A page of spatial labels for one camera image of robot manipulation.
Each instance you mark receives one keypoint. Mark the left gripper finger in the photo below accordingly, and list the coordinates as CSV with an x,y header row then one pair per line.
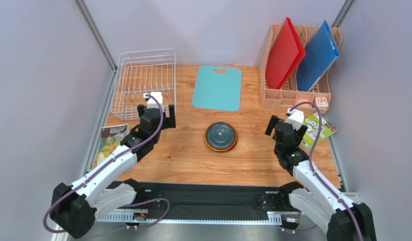
x,y
141,110
171,121

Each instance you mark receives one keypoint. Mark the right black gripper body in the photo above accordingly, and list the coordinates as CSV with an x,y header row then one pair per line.
x,y
270,125

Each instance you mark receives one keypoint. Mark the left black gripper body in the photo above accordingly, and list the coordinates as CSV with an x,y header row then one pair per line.
x,y
164,117

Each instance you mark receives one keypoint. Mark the orange plate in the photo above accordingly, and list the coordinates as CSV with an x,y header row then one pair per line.
x,y
220,140

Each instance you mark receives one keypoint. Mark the dark grey plate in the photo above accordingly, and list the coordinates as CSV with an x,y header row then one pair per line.
x,y
220,125

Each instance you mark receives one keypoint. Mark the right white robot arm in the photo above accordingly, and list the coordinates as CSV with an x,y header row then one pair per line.
x,y
338,216

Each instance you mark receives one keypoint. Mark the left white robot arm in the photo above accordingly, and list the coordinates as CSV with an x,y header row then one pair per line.
x,y
99,180

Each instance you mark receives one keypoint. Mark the green leaflet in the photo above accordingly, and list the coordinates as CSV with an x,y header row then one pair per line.
x,y
312,122

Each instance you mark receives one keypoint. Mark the illustrated book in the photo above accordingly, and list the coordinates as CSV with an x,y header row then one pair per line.
x,y
110,138

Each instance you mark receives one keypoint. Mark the small white cube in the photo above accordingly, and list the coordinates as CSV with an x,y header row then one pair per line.
x,y
321,102

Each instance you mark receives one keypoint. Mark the teal cutting board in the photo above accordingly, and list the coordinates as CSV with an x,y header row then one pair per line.
x,y
217,88

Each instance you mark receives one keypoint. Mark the red folder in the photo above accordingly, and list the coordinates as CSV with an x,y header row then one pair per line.
x,y
285,55

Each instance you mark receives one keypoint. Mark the black base mat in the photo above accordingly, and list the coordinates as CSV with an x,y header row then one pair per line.
x,y
212,202

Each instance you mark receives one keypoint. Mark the blue folder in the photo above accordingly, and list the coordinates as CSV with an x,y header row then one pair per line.
x,y
321,53

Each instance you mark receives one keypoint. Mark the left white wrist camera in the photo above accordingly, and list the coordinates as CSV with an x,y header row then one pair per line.
x,y
154,100

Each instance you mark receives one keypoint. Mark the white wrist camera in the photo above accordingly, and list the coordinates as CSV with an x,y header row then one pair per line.
x,y
295,117
154,100

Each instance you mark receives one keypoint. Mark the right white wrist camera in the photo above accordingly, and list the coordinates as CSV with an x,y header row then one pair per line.
x,y
295,117

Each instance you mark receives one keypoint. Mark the white wire dish rack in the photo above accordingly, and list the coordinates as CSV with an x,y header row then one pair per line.
x,y
143,72

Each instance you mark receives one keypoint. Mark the aluminium frame rail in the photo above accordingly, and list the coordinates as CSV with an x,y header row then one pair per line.
x,y
136,216

